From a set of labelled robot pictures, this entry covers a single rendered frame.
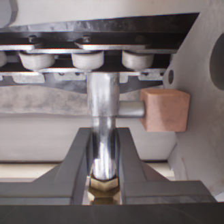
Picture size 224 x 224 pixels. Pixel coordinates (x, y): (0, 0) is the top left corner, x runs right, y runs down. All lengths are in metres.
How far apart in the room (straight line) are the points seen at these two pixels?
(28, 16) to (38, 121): 0.20
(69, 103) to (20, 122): 0.11
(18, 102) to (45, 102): 0.05
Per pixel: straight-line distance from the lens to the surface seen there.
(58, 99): 0.30
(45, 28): 0.22
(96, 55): 0.20
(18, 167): 0.46
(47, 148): 0.40
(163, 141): 0.38
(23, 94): 0.32
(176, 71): 0.17
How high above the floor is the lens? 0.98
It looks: 49 degrees down
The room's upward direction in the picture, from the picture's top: 178 degrees clockwise
